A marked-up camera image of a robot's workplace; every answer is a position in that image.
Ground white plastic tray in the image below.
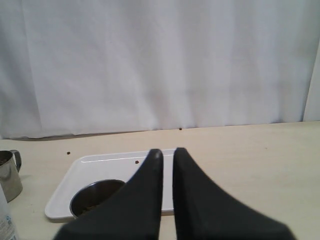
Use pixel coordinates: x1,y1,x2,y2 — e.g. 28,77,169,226
44,148,179,222

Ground white backdrop curtain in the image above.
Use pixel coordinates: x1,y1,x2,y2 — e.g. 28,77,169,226
0,0,320,139

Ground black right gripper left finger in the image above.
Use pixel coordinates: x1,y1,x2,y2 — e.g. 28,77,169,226
54,149,164,240

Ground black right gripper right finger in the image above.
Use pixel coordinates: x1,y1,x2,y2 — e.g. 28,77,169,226
173,147,296,240

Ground translucent plastic container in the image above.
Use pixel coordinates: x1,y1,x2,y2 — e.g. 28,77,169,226
0,187,20,240

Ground right steel cup with pellets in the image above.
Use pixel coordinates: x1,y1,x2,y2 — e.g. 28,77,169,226
69,179,126,218

